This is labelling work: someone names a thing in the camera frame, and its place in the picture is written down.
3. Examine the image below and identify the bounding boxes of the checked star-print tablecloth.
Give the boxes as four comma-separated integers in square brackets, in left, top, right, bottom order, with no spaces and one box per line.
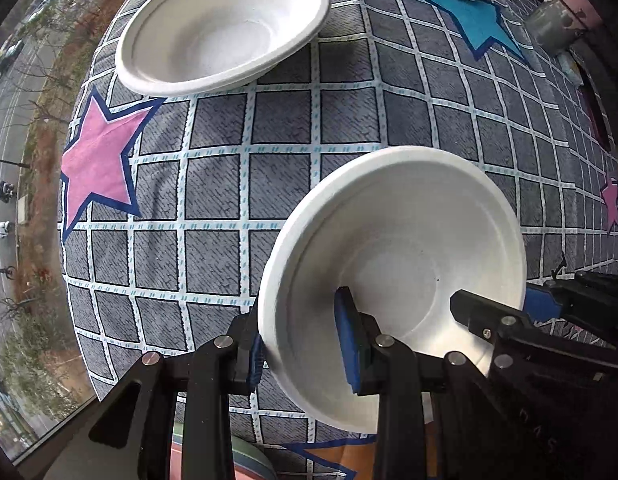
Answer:
[59,0,618,480]

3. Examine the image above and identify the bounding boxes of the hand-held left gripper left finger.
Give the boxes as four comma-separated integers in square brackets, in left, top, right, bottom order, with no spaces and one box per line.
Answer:
[41,310,266,480]

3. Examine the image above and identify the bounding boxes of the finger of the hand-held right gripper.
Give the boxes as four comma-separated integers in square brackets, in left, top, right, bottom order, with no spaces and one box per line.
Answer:
[526,271,618,346]
[449,289,533,356]

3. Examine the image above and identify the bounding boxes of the pink and grey flask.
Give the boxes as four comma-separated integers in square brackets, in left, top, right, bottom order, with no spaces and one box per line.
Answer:
[526,0,606,57]

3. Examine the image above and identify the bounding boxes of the small pale packet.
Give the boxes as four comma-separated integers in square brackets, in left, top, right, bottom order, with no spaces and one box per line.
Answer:
[558,51,586,83]

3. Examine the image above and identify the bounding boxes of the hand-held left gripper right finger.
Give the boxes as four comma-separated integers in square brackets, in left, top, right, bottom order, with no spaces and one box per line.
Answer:
[334,286,537,480]

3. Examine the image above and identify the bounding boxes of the black phone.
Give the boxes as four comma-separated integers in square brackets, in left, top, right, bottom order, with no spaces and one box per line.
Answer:
[578,79,617,153]

